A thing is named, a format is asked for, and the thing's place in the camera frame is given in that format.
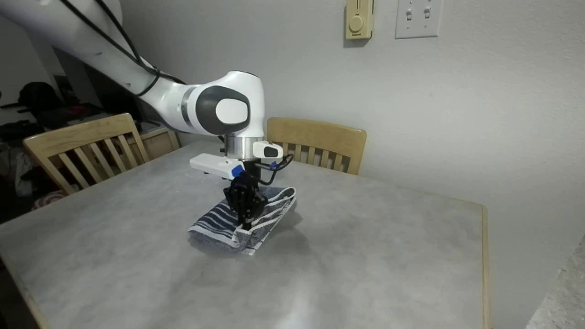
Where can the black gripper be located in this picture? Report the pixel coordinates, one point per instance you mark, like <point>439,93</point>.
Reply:
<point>245,195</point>

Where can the blue striped cloth towel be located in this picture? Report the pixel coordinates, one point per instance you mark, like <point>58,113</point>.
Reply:
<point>274,210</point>

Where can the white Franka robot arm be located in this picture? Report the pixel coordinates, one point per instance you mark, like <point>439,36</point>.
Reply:
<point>183,106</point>

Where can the wooden slat-back chair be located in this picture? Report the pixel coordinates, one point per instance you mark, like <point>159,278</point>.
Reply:
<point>316,139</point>
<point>78,142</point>

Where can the grey speckled countertop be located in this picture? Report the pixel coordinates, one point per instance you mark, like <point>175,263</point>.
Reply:
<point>563,292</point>

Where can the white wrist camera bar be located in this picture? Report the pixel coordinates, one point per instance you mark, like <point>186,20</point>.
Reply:
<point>212,164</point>

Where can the beige wall dimmer switch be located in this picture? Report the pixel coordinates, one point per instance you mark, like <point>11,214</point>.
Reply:
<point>358,18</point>

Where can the white wall outlet plate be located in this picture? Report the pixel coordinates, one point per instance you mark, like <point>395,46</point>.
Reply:
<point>418,16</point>

